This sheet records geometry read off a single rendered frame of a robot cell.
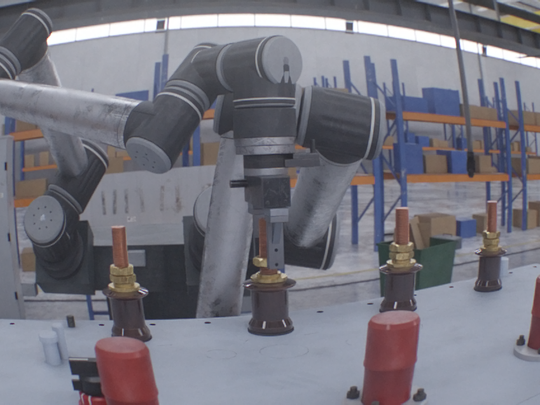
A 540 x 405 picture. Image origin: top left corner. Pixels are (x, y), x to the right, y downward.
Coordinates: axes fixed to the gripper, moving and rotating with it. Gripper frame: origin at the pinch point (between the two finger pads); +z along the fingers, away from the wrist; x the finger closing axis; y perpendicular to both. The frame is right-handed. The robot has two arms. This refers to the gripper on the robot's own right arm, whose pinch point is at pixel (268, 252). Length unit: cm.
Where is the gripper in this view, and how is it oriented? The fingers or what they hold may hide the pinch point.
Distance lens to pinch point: 117.5
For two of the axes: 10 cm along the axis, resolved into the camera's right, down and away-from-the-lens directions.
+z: 0.3, 9.9, 1.1
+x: 2.6, 1.0, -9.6
